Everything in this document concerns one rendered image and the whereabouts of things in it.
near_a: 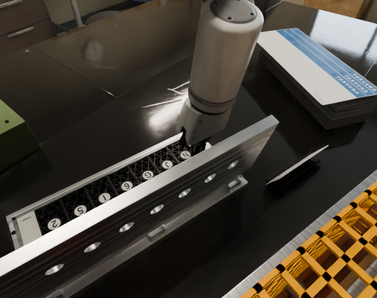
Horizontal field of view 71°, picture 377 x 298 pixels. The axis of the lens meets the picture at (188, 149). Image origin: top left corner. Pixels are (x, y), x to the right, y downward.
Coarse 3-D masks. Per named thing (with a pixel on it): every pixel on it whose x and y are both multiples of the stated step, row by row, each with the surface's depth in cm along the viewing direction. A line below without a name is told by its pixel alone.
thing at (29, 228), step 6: (24, 216) 50; (30, 216) 50; (18, 222) 49; (24, 222) 49; (30, 222) 49; (36, 222) 49; (24, 228) 48; (30, 228) 48; (36, 228) 48; (24, 234) 47; (30, 234) 48; (36, 234) 47; (24, 240) 47; (30, 240) 47
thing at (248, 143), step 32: (256, 128) 40; (192, 160) 36; (224, 160) 40; (128, 192) 32; (160, 192) 34; (192, 192) 43; (96, 224) 30; (128, 224) 38; (160, 224) 46; (32, 256) 27; (64, 256) 32; (96, 256) 39; (0, 288) 28; (32, 288) 33
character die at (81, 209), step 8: (80, 192) 54; (64, 200) 53; (72, 200) 53; (80, 200) 53; (88, 200) 52; (64, 208) 51; (72, 208) 51; (80, 208) 51; (88, 208) 51; (72, 216) 50
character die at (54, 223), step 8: (56, 200) 52; (40, 208) 51; (48, 208) 51; (56, 208) 52; (40, 216) 50; (48, 216) 51; (56, 216) 50; (64, 216) 50; (40, 224) 49; (48, 224) 49; (56, 224) 49; (64, 224) 50; (48, 232) 49
